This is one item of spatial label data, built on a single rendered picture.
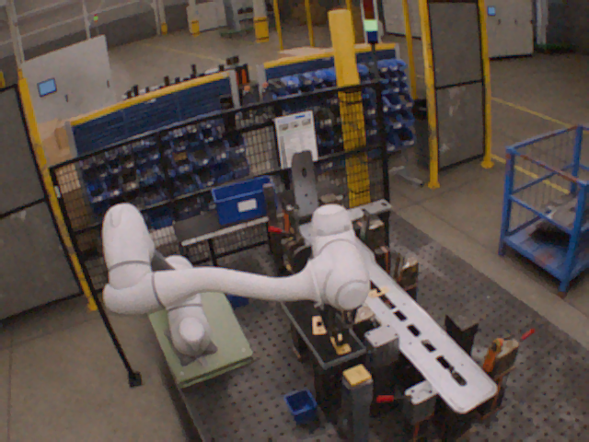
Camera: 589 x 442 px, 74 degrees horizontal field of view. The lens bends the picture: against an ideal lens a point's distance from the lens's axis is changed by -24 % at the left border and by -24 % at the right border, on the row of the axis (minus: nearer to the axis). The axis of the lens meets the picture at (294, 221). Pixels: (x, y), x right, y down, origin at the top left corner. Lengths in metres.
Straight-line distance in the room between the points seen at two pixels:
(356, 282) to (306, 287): 0.12
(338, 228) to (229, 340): 1.04
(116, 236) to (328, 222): 0.57
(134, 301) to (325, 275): 0.52
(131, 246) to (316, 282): 0.52
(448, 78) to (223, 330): 3.54
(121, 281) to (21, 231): 2.53
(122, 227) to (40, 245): 2.51
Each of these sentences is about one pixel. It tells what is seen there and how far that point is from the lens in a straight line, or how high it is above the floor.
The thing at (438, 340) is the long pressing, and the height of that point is 1.00.
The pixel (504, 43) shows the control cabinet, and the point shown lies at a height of 0.46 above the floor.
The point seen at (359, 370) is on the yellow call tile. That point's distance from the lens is 1.39.
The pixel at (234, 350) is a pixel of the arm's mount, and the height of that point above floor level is 0.78.
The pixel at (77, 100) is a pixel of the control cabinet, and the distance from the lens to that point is 8.32.
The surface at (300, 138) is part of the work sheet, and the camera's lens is 2.64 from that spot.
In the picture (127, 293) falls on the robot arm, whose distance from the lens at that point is 1.30.
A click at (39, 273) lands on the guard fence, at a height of 0.47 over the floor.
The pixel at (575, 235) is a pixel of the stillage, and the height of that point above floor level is 0.56.
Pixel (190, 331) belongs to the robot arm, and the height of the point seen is 1.05.
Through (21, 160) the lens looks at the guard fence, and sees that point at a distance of 3.57.
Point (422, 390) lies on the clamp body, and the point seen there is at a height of 1.06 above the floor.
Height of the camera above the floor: 2.18
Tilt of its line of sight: 29 degrees down
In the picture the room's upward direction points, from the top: 8 degrees counter-clockwise
